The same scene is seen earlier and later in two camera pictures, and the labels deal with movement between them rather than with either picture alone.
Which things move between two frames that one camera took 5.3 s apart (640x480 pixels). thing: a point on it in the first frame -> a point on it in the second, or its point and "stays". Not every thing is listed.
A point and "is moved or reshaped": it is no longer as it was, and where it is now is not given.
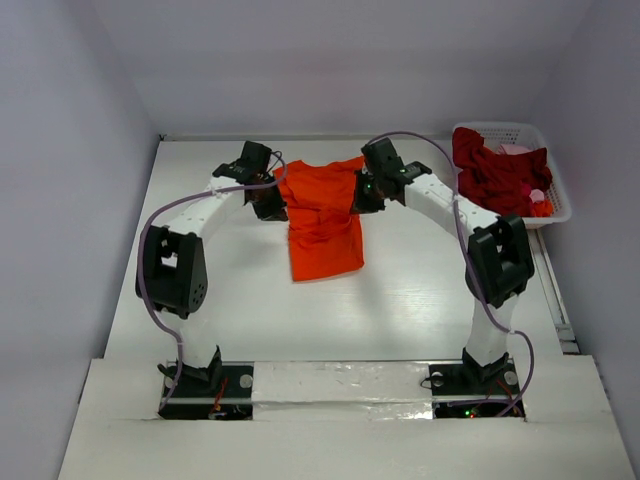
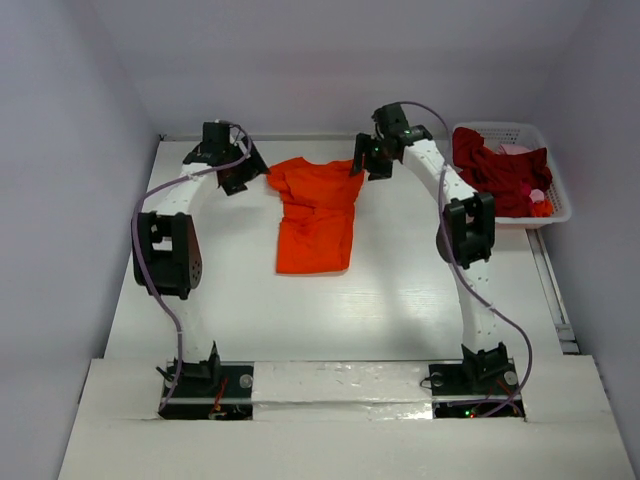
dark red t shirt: x=497 y=182 stays
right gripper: x=365 y=198 -> x=368 y=156
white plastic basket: x=498 y=133 stays
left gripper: x=275 y=212 -> x=256 y=167
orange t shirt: x=326 y=236 is moved or reshaped
